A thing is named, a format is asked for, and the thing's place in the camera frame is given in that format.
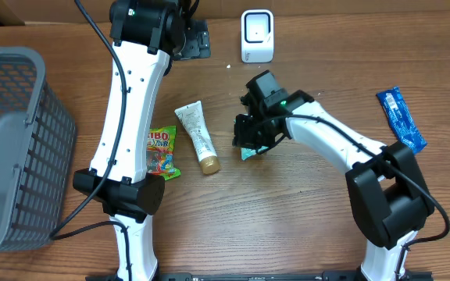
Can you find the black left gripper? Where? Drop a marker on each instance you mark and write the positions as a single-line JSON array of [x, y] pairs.
[[198, 40]]

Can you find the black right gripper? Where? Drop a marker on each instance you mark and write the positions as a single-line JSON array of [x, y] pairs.
[[241, 139]]

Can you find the teal tissue packet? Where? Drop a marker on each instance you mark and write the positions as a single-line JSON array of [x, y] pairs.
[[248, 153]]

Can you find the green gummy candy bag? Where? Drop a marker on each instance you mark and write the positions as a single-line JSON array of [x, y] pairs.
[[160, 147]]

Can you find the blue snack bar wrapper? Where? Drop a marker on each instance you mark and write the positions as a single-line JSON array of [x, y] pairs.
[[399, 119]]

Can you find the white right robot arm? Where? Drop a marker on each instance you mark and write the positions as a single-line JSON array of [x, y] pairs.
[[388, 195]]

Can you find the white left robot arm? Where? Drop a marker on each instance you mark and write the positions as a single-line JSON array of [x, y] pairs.
[[145, 38]]

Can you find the white barcode scanner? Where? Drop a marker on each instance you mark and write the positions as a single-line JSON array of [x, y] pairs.
[[257, 36]]

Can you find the white tube gold cap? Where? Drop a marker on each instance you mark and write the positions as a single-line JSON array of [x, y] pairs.
[[192, 118]]

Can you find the grey plastic basket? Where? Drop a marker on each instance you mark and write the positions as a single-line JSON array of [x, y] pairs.
[[37, 138]]

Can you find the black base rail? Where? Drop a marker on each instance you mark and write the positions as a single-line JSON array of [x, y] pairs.
[[324, 276]]

